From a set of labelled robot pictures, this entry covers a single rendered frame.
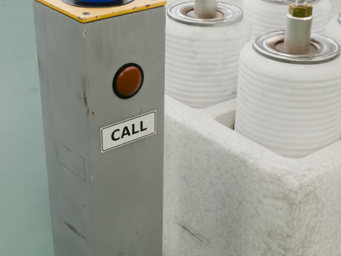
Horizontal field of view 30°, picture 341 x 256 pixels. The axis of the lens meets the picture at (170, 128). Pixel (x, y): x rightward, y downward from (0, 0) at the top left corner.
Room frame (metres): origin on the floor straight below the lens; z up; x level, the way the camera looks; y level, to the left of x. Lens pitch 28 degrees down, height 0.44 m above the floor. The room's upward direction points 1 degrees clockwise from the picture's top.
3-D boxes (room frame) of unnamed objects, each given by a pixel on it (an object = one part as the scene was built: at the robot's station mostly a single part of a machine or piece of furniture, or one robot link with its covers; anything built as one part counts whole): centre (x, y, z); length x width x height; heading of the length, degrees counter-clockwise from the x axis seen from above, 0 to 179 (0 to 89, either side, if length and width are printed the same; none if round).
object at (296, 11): (0.52, -0.11, 0.29); 0.02 x 0.02 x 0.01; 12
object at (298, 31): (0.52, -0.11, 0.26); 0.02 x 0.02 x 0.03
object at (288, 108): (0.52, -0.11, 0.16); 0.10 x 0.10 x 0.18
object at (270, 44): (0.52, -0.11, 0.25); 0.08 x 0.08 x 0.01
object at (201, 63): (0.61, -0.03, 0.16); 0.10 x 0.10 x 0.18
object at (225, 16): (0.61, -0.03, 0.25); 0.08 x 0.08 x 0.01
